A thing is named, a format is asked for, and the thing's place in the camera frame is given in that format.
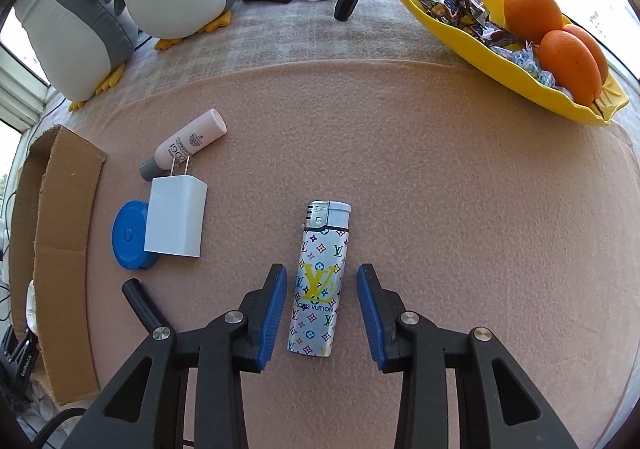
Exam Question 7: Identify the patterned silver lighter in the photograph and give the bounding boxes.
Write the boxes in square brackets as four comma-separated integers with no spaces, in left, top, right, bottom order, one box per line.
[286,200,352,358]

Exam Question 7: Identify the yellow plastic bowl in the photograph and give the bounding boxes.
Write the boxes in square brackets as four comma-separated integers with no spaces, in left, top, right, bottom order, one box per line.
[388,0,631,126]

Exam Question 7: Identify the orange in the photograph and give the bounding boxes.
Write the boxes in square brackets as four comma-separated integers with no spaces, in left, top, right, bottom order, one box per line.
[562,24,610,85]
[538,29,603,106]
[503,0,564,45]

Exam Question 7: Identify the cardboard box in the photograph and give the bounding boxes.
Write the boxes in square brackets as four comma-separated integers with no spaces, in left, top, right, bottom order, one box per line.
[7,125,107,406]

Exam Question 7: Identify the grey plaid cloth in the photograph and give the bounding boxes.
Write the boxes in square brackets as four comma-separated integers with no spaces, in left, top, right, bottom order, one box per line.
[120,0,481,80]

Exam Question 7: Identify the pink cosmetic tube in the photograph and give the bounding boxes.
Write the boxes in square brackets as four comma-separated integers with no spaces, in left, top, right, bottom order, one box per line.
[139,108,228,182]

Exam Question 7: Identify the blue round lid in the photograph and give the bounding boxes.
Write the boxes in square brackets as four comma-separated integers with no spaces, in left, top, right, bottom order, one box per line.
[111,200,162,272]

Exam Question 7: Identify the large penguin plush toy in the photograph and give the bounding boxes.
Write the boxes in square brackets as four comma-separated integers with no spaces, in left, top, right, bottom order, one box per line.
[12,0,142,112]

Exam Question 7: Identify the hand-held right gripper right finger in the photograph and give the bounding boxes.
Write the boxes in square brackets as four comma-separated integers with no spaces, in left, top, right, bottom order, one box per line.
[356,263,581,449]

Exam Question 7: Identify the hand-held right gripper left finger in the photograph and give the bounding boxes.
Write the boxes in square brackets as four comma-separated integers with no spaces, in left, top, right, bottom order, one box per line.
[60,263,288,449]

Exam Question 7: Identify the black cylindrical stick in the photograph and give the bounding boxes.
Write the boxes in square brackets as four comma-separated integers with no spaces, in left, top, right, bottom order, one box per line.
[122,278,173,336]

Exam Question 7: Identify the thin dark gripper cable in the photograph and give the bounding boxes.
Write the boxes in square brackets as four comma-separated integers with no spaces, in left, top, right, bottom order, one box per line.
[30,406,89,449]

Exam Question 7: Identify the pile of wrapped candies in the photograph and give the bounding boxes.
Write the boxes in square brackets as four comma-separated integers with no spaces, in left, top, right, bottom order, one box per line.
[417,0,571,96]

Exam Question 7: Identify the white wall charger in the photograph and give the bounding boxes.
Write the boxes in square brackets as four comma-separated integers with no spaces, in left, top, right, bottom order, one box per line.
[143,156,209,260]

